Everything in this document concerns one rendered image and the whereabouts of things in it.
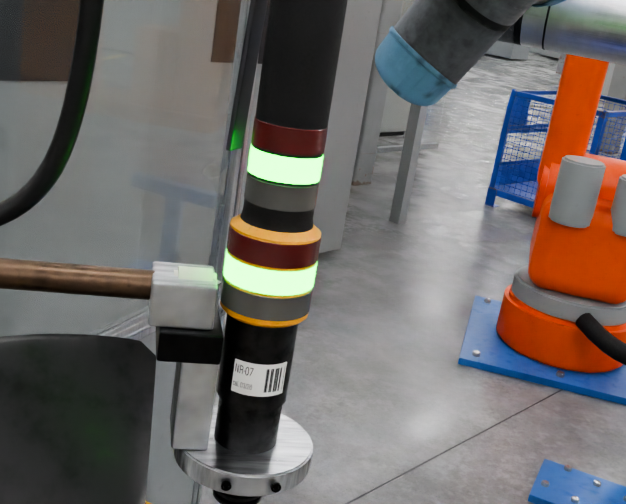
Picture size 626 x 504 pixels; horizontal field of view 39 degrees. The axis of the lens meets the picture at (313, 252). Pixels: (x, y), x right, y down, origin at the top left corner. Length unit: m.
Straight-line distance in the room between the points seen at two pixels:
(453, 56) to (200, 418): 0.43
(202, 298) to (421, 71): 0.41
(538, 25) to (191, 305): 0.54
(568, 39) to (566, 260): 3.48
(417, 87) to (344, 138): 4.40
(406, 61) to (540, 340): 3.68
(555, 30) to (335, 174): 4.37
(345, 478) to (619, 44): 2.52
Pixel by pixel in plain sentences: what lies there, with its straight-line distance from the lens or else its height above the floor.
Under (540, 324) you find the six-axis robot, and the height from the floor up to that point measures 0.23.
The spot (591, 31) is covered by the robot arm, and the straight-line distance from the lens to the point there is 0.86.
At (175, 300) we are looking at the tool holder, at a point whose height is 1.54.
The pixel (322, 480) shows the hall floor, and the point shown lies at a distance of 3.18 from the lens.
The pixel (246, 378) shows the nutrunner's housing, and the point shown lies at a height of 1.51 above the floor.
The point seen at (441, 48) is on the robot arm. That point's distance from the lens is 0.76.
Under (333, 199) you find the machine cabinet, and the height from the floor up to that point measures 0.39.
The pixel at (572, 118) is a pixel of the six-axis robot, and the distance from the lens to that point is 4.47.
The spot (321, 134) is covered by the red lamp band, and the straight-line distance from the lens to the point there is 0.39.
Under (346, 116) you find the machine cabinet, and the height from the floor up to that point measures 0.89.
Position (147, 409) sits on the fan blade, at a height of 1.41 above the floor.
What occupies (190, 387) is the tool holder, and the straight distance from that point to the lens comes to 0.43.
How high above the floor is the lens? 1.70
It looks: 18 degrees down
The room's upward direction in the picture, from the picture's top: 9 degrees clockwise
